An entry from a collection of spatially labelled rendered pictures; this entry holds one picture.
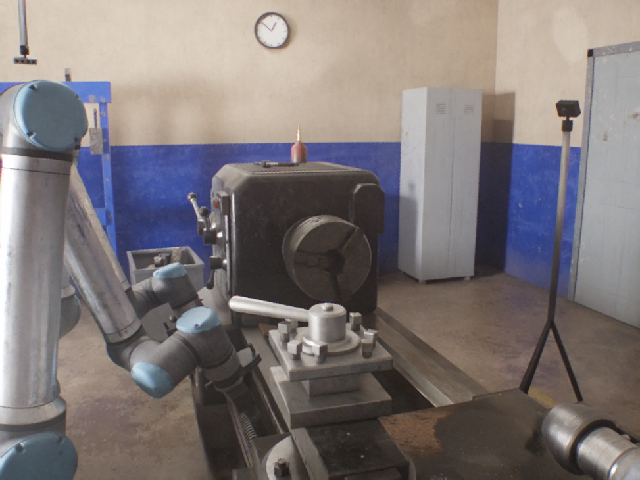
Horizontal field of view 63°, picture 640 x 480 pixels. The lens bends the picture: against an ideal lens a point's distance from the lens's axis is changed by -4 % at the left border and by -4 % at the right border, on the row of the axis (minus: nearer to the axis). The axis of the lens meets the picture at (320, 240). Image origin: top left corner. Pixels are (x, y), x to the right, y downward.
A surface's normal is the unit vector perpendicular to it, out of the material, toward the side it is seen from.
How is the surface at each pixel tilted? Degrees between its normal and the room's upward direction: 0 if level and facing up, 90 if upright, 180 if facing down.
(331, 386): 90
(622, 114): 90
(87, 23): 90
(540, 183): 90
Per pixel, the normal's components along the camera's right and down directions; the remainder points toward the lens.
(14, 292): 0.12, 0.09
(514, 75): -0.95, 0.06
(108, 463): 0.00, -0.98
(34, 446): 0.72, 0.22
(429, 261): 0.30, 0.19
